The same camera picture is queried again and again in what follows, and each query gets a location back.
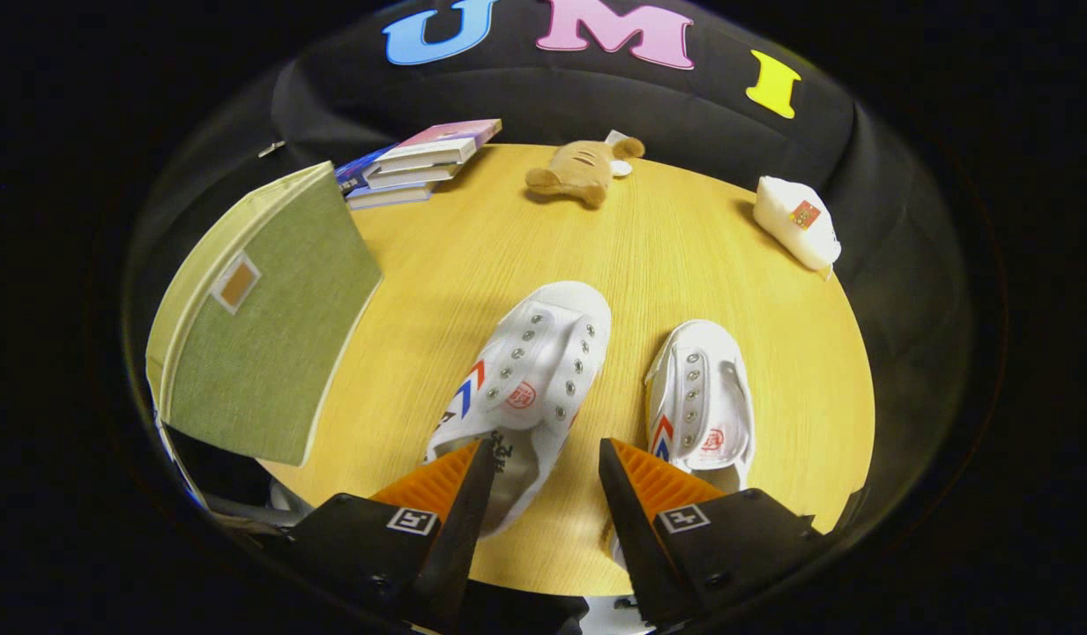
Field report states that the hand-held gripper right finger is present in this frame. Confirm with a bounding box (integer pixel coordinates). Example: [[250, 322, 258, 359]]
[[598, 437, 830, 634]]

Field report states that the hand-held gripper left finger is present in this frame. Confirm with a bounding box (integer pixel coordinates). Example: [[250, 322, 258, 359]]
[[274, 438, 498, 635]]

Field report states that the white canvas shoe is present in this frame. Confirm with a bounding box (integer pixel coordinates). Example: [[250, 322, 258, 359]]
[[609, 319, 757, 570], [424, 280, 613, 539]]

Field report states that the green fabric storage box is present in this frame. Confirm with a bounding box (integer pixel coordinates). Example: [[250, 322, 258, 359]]
[[145, 161, 385, 468]]

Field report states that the white plush toy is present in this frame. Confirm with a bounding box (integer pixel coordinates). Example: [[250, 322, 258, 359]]
[[753, 176, 842, 273]]

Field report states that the white paperback book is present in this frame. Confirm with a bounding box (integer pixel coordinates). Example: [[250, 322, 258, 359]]
[[346, 183, 435, 211], [364, 162, 461, 191]]

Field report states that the brown plush toy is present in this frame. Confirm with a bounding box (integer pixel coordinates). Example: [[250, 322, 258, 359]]
[[525, 132, 645, 209]]

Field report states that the blue cover book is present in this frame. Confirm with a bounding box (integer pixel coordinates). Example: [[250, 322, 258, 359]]
[[336, 146, 396, 197]]

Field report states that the pink cover book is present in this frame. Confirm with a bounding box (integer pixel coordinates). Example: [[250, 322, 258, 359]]
[[376, 119, 503, 174]]

